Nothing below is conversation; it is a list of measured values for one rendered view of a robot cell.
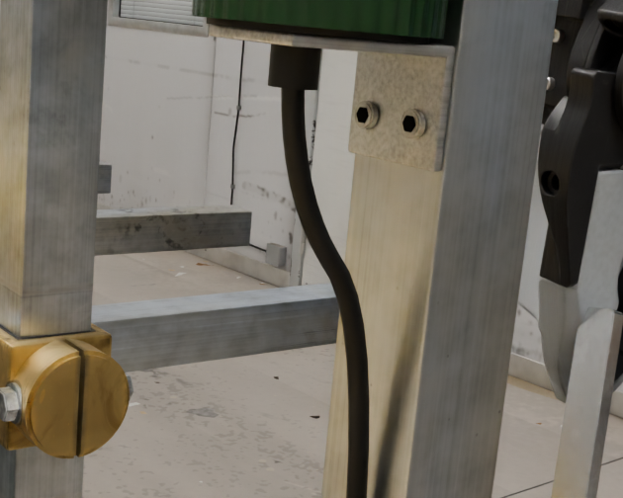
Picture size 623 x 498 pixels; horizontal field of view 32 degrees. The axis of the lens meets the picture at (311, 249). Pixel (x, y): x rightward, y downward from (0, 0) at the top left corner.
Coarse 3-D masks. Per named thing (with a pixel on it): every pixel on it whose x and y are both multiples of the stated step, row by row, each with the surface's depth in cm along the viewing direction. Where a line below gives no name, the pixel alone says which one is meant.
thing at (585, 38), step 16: (560, 0) 36; (576, 0) 35; (592, 0) 35; (608, 0) 34; (560, 16) 36; (576, 16) 35; (592, 16) 35; (608, 16) 34; (560, 32) 36; (576, 32) 36; (592, 32) 35; (608, 32) 34; (560, 48) 36; (576, 48) 35; (592, 48) 35; (608, 48) 35; (560, 64) 36; (576, 64) 35; (592, 64) 35; (560, 80) 36; (560, 96) 36; (544, 112) 37
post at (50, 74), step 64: (64, 0) 46; (0, 64) 49; (64, 64) 47; (0, 128) 49; (64, 128) 48; (0, 192) 49; (64, 192) 48; (0, 256) 50; (64, 256) 49; (0, 320) 50; (64, 320) 50; (0, 448) 51
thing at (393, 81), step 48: (288, 48) 25; (336, 48) 24; (384, 48) 25; (432, 48) 26; (288, 96) 26; (384, 96) 28; (432, 96) 27; (288, 144) 26; (384, 144) 28; (432, 144) 27; (336, 288) 28
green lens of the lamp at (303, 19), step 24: (216, 0) 24; (240, 0) 23; (264, 0) 23; (288, 0) 23; (312, 0) 23; (336, 0) 23; (360, 0) 23; (384, 0) 23; (408, 0) 24; (432, 0) 24; (288, 24) 23; (312, 24) 23; (336, 24) 23; (360, 24) 23; (384, 24) 23; (408, 24) 24; (432, 24) 24
